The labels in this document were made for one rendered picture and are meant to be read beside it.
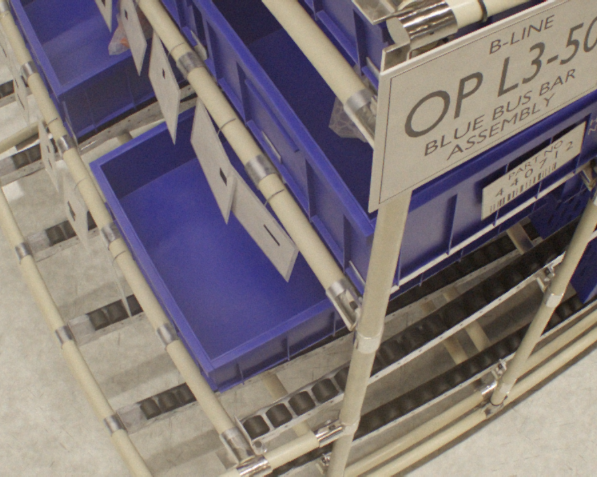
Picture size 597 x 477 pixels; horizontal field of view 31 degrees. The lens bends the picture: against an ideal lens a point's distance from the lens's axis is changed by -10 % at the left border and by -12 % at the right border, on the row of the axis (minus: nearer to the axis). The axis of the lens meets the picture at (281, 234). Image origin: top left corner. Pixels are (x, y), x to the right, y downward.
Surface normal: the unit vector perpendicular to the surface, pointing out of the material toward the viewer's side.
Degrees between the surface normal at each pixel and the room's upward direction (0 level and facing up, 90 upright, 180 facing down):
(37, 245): 11
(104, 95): 90
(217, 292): 3
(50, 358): 0
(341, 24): 98
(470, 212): 90
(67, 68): 3
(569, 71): 90
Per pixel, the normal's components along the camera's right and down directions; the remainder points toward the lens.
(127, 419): 0.17, -0.53
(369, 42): -0.86, 0.50
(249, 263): -0.04, -0.44
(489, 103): 0.50, 0.77
